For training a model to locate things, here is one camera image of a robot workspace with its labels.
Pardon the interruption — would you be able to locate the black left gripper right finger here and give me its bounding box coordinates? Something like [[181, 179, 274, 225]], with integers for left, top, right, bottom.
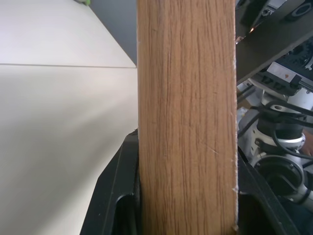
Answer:
[[237, 146, 299, 235]]

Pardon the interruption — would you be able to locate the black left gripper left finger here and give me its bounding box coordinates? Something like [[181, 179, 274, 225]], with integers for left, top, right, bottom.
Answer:
[[80, 129, 142, 235]]

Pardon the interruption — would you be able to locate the wooden oak-pattern board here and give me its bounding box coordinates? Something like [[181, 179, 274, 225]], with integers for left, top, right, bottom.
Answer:
[[135, 0, 313, 235]]

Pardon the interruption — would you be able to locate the silver and black robot body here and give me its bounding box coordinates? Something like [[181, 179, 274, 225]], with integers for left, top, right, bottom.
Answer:
[[238, 0, 313, 25]]

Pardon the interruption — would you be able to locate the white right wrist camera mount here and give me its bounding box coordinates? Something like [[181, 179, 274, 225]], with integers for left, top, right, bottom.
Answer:
[[256, 89, 313, 117]]

